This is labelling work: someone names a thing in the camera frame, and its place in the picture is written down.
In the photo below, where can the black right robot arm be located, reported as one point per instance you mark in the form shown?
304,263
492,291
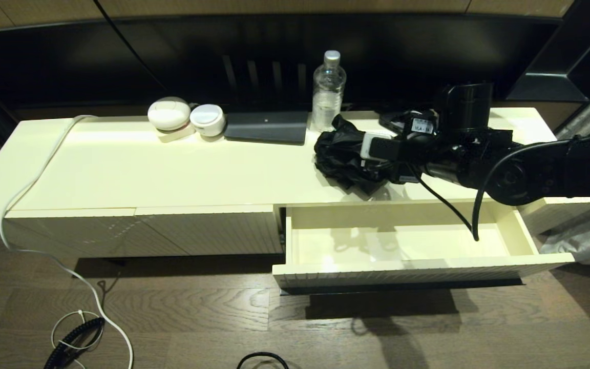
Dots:
530,169

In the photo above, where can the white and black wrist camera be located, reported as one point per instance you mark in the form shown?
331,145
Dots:
382,148

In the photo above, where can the black wall shelf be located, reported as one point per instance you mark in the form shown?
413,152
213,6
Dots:
582,51

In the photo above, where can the white low cabinet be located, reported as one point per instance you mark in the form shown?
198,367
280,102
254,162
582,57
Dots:
172,169

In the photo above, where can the black television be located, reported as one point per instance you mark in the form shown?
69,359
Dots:
172,61

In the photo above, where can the white ribbed cabinet door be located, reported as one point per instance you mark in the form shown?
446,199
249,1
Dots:
95,233
223,230

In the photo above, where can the white ribbed drawer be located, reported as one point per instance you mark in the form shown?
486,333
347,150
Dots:
402,269

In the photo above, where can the dark grey flat box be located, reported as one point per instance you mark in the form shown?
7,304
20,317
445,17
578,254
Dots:
267,127

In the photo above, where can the black umbrella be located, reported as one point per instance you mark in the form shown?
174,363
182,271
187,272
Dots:
341,154

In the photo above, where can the black box with white label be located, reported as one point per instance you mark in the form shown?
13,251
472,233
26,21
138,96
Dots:
390,119

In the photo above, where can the clear plastic water bottle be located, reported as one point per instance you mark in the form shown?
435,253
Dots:
328,101

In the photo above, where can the small white round device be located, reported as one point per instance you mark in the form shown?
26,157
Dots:
207,119

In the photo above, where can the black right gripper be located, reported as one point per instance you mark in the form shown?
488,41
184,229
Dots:
420,146

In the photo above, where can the large white round device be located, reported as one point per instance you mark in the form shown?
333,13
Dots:
169,114

